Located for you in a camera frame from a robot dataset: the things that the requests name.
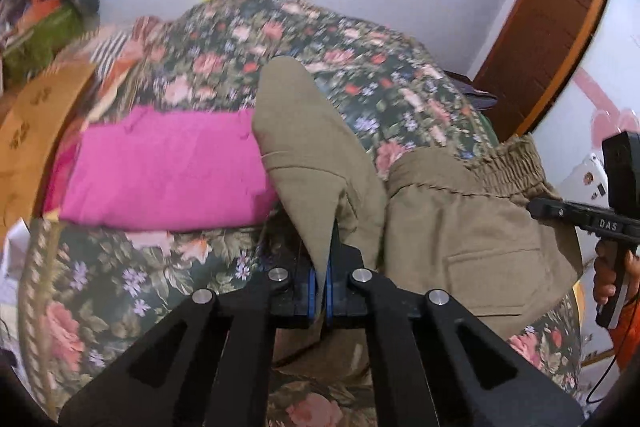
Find folded pink cloth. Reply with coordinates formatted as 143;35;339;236
42;107;281;233

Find grey backpack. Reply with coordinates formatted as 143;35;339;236
445;71;498;110

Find white papers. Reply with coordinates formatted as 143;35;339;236
0;219;33;303

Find person's right forearm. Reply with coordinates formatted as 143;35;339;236
612;297;640;370

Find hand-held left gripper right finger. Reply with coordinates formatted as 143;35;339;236
324;218;587;427

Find olive green pants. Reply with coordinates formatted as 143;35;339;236
251;56;585;380

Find white plastic object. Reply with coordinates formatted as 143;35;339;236
557;152;608;220

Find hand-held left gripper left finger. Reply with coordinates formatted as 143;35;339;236
57;257;318;427

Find brown wooden door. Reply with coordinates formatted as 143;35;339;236
472;0;608;130

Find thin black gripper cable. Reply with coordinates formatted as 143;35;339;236
584;302;626;405

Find wardrobe with heart-print sliding doors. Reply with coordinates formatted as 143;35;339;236
520;0;640;188

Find green fabric bag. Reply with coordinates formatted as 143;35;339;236
0;4;86;82

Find striped colourful blanket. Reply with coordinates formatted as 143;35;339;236
65;14;171;108

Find bamboo lap desk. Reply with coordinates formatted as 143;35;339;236
0;59;98;238

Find floral bedspread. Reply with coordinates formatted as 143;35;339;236
17;0;583;427

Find person's right hand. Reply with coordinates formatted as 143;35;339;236
592;239;640;305

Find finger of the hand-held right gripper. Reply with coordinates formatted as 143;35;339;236
527;198;583;230

